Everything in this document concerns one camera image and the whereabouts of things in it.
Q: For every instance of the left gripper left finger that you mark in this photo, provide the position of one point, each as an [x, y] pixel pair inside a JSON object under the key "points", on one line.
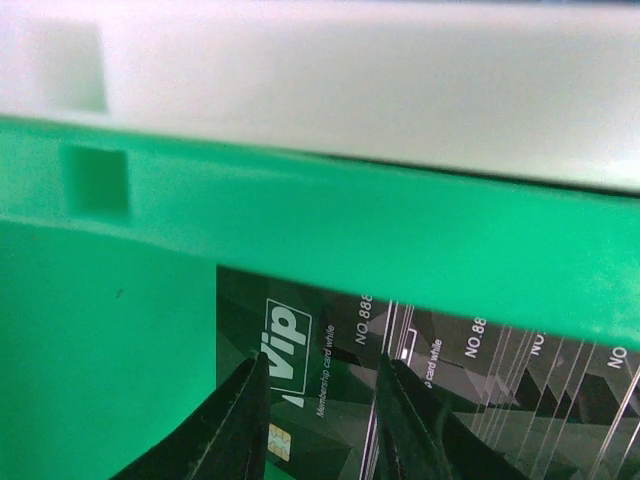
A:
{"points": [[225, 437]]}

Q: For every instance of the black vip credit card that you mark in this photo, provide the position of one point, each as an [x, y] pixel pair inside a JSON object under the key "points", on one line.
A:
{"points": [[323, 349]]}

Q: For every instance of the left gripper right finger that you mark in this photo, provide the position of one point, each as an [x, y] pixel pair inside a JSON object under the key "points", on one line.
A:
{"points": [[420, 438]]}

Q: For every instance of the black card stack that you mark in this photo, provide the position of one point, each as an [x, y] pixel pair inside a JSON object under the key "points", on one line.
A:
{"points": [[555, 407]]}

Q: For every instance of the white card bin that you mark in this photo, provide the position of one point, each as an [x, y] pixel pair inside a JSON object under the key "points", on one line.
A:
{"points": [[531, 90]]}

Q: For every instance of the green double card bin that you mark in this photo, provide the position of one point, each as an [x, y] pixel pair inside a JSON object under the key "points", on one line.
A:
{"points": [[110, 244]]}

